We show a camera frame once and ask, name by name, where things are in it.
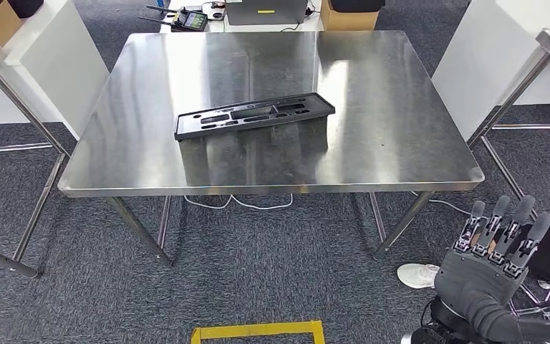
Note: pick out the white partition panel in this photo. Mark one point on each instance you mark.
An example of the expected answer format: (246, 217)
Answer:
(483, 57)
(57, 61)

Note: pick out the black bag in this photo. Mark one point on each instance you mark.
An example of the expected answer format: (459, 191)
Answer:
(358, 5)
(26, 7)

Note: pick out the white desk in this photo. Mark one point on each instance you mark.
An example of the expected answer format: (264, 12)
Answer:
(218, 26)

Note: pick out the black plastic panel part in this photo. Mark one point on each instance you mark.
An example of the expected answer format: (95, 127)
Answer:
(185, 129)

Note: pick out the person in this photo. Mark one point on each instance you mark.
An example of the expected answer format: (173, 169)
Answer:
(415, 275)

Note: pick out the black remote controller with screen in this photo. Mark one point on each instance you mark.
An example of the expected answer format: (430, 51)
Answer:
(192, 20)

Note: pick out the chrome leg stool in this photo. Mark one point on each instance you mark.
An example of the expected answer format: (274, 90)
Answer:
(548, 308)

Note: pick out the yellow floor tape square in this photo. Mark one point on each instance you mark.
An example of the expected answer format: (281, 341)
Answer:
(256, 328)

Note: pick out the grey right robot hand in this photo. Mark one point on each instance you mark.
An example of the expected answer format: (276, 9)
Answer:
(469, 285)

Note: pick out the grey laptop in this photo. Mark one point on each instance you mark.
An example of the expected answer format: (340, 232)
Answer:
(265, 16)

